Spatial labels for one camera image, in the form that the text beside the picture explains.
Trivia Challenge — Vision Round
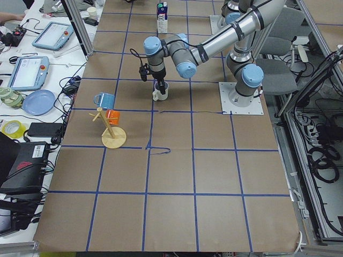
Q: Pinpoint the blue mug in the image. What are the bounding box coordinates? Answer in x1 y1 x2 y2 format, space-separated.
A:
93 92 115 109

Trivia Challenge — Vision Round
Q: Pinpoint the orange mug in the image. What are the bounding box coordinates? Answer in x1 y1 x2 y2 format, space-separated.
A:
106 109 120 125

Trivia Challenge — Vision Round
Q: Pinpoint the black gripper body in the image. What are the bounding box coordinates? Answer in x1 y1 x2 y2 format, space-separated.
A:
150 68 166 87

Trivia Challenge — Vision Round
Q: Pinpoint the yellow tape roll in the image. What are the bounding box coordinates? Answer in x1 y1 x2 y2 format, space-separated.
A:
2 120 26 139

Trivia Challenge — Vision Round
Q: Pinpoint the black computer box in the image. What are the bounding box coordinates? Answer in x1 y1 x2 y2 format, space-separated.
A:
1 140 50 195

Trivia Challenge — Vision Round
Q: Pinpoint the teach pendant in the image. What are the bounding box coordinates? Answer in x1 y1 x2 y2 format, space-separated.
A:
32 22 74 51
8 56 50 91

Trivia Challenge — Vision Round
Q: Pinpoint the wooden mug tree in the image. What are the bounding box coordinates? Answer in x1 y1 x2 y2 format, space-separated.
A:
90 107 126 149

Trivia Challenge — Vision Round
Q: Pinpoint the blue white milk carton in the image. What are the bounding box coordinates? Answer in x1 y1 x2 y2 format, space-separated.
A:
156 2 168 34

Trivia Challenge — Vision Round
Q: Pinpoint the lower teach pendant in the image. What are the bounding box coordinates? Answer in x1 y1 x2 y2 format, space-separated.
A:
8 56 50 91

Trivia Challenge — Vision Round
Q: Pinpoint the aluminium frame post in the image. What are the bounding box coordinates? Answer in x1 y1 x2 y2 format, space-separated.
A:
61 0 94 57

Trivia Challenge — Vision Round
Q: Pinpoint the black power adapter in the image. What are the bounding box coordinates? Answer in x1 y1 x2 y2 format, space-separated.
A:
27 123 62 137

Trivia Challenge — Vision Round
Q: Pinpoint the light blue plate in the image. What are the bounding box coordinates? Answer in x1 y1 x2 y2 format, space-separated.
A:
22 89 56 116

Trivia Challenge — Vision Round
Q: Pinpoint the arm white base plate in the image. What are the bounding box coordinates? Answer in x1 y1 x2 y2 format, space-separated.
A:
219 82 264 115
210 15 227 34

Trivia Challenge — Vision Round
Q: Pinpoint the grey office chair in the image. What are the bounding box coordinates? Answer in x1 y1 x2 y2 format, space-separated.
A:
256 7 305 95

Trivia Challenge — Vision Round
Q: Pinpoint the paper cup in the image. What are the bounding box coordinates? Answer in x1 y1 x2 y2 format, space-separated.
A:
87 6 98 20

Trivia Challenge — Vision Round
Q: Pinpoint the white mug grey inside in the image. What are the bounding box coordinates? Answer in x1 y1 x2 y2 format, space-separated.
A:
152 82 169 101

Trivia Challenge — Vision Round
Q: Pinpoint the green tape rolls stack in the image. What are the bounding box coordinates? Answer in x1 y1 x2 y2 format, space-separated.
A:
1 87 24 109

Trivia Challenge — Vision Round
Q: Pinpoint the upper teach pendant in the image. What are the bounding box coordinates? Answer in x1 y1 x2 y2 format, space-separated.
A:
32 22 74 51

